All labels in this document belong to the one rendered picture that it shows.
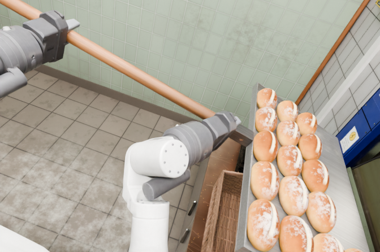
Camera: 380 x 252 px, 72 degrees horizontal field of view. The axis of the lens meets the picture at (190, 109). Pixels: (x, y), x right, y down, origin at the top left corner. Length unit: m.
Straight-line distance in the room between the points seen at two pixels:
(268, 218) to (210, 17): 1.50
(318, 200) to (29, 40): 0.69
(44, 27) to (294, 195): 0.62
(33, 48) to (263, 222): 0.54
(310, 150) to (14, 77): 0.71
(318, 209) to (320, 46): 1.38
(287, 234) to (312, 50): 1.49
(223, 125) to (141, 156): 0.20
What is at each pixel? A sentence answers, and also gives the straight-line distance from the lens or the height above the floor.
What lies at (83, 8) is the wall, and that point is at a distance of 2.21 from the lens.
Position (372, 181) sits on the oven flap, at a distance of 1.19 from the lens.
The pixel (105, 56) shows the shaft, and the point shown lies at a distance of 0.64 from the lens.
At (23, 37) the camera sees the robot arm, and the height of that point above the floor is 1.36.
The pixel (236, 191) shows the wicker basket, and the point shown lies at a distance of 1.31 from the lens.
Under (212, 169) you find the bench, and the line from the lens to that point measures 1.38.
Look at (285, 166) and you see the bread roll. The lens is 0.70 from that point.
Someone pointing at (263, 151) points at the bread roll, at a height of 1.21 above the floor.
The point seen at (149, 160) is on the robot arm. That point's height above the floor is 1.28.
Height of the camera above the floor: 1.65
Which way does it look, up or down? 40 degrees down
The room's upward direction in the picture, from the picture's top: 18 degrees clockwise
